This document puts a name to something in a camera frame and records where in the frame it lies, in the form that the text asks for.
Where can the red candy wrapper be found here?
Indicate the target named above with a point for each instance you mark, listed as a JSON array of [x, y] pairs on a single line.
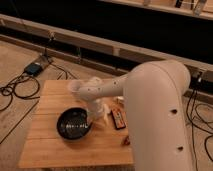
[[126, 141]]

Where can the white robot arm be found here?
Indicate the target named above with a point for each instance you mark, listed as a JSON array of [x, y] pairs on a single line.
[[152, 94]]

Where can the wooden table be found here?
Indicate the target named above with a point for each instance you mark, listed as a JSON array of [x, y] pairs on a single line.
[[45, 148]]

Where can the black ceramic bowl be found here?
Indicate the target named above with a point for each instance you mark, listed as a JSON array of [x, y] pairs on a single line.
[[72, 124]]

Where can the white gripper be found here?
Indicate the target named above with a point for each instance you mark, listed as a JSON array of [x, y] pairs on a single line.
[[95, 110]]

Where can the black power adapter box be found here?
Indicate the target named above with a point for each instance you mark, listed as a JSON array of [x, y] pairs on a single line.
[[33, 69]]

